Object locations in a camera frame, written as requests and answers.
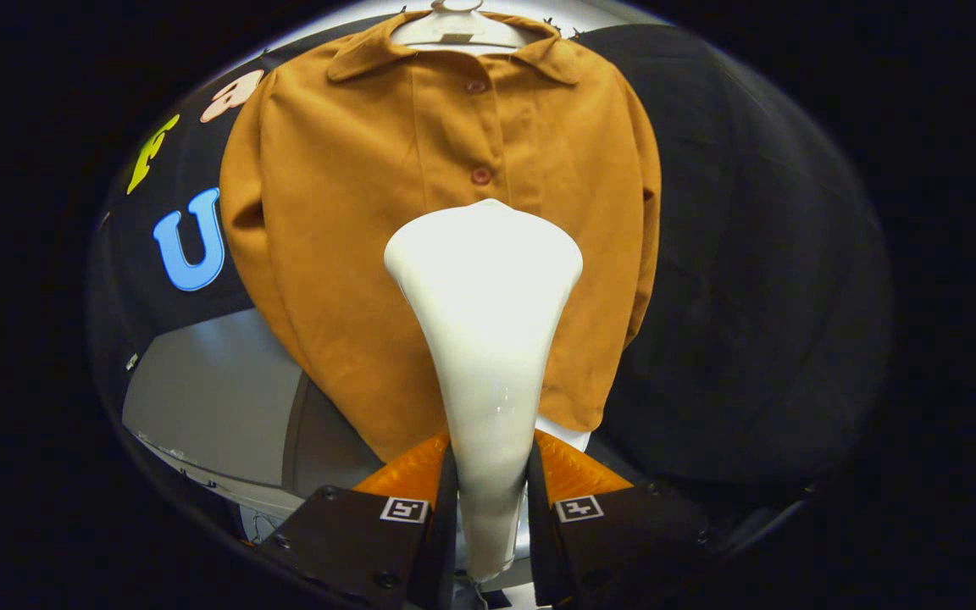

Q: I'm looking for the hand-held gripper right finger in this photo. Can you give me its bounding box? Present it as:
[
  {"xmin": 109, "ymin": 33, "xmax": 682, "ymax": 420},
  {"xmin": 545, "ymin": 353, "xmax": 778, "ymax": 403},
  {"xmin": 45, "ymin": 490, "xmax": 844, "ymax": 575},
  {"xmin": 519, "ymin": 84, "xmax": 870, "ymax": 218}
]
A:
[{"xmin": 526, "ymin": 428, "xmax": 713, "ymax": 609}]

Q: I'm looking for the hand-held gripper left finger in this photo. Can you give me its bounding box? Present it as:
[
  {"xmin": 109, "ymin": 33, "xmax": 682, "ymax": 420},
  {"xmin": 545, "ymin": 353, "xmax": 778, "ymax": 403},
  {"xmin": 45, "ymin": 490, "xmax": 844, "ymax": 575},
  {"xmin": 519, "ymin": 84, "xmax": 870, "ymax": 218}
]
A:
[{"xmin": 255, "ymin": 430, "xmax": 459, "ymax": 610}]

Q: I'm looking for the white garment steamer head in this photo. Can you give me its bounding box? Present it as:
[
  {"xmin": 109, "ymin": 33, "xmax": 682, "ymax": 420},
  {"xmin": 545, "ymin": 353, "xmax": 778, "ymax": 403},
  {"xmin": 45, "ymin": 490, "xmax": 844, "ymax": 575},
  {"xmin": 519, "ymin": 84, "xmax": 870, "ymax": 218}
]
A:
[{"xmin": 384, "ymin": 199, "xmax": 584, "ymax": 581}]

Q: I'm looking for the orange button shirt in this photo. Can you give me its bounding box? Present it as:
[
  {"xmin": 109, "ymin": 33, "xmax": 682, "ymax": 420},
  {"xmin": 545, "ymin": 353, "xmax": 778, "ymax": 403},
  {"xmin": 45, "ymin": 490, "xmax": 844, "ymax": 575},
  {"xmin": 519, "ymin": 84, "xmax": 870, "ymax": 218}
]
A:
[{"xmin": 219, "ymin": 10, "xmax": 663, "ymax": 463}]

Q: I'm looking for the white clothes hanger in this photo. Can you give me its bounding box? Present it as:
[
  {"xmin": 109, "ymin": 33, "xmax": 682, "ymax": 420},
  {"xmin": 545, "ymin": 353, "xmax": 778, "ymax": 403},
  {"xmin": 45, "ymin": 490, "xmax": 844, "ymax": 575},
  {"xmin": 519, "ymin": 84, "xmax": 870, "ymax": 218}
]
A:
[{"xmin": 389, "ymin": 0, "xmax": 531, "ymax": 53}]

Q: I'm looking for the white board under shirt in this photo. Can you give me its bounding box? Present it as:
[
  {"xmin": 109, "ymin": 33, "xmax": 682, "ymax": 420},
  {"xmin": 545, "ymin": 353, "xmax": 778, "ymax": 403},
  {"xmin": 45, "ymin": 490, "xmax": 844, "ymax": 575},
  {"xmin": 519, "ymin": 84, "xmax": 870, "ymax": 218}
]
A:
[{"xmin": 535, "ymin": 415, "xmax": 592, "ymax": 454}]

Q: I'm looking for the grey cabinet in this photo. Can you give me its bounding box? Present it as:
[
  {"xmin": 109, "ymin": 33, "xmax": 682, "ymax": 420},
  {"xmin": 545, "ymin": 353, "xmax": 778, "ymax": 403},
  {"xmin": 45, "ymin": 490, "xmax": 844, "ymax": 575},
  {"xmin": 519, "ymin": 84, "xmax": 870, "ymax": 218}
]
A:
[{"xmin": 121, "ymin": 308, "xmax": 387, "ymax": 522}]

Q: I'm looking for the black backdrop cloth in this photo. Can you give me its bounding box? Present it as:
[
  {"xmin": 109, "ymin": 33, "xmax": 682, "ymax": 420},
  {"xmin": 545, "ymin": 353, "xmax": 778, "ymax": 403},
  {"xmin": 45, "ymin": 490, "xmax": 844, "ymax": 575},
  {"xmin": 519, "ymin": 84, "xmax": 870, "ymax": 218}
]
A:
[{"xmin": 86, "ymin": 17, "xmax": 894, "ymax": 509}]

